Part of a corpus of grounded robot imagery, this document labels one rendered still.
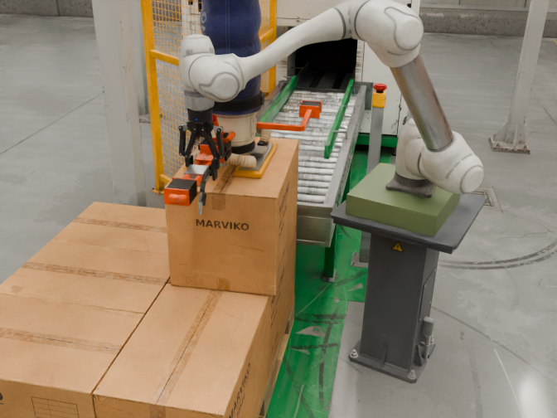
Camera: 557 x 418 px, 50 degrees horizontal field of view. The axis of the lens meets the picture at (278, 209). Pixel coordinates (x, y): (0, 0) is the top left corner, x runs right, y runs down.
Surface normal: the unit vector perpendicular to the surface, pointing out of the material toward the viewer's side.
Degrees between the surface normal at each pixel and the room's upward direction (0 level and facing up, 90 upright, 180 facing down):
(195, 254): 90
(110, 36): 90
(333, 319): 0
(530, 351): 0
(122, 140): 90
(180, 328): 0
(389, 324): 90
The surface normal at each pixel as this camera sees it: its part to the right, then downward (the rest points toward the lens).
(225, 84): 0.29, 0.46
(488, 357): 0.02, -0.90
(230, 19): 0.11, 0.22
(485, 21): -0.19, 0.42
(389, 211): -0.50, 0.37
